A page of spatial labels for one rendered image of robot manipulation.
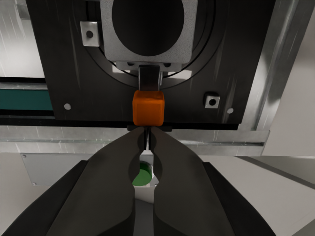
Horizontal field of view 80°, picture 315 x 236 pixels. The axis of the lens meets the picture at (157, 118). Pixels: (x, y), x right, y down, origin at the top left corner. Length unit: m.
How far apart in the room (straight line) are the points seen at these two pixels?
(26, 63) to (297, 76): 0.43
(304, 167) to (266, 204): 1.46
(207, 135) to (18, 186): 0.46
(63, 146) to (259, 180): 0.43
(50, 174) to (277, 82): 0.35
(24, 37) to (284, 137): 0.48
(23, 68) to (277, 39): 0.32
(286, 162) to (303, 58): 1.55
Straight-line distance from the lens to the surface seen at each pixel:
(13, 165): 0.53
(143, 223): 0.49
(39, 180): 0.37
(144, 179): 0.30
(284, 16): 0.26
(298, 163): 1.98
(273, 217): 0.66
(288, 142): 0.49
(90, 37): 0.19
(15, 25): 0.32
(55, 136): 0.30
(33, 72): 0.32
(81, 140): 0.30
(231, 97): 0.25
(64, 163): 0.32
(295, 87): 0.42
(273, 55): 0.27
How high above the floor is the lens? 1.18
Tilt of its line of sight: 62 degrees down
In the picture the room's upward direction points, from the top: 178 degrees clockwise
